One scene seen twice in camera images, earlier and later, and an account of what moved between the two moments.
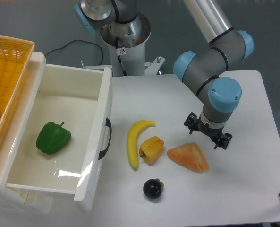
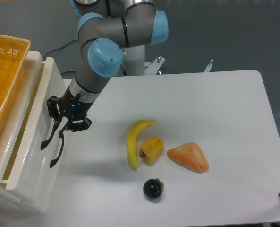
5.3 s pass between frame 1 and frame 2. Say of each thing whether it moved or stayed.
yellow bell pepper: stayed
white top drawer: moved
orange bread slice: stayed
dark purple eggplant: stayed
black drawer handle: moved
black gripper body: moved
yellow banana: stayed
